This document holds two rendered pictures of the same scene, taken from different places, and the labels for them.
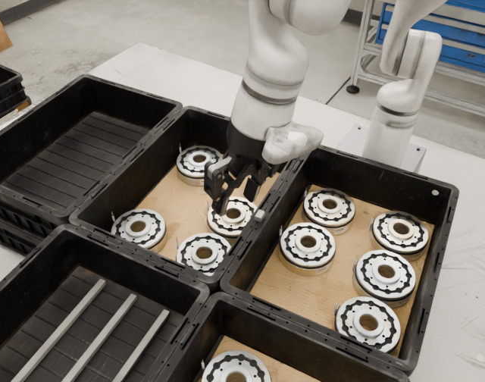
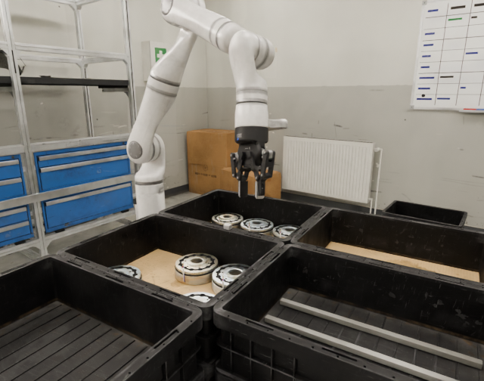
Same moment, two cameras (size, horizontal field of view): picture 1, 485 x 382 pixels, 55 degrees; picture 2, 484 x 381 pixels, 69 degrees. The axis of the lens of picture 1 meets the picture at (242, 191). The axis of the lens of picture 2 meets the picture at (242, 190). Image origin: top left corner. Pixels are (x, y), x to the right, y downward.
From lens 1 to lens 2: 94 cm
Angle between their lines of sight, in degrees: 77
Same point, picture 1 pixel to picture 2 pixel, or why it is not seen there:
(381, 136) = (158, 201)
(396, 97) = (155, 172)
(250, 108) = (265, 109)
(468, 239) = not seen: hidden behind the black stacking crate
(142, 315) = (283, 315)
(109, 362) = (329, 330)
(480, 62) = (3, 238)
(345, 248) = not seen: hidden behind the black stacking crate
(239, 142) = (265, 133)
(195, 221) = (186, 290)
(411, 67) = (159, 149)
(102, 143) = not seen: outside the picture
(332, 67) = not seen: outside the picture
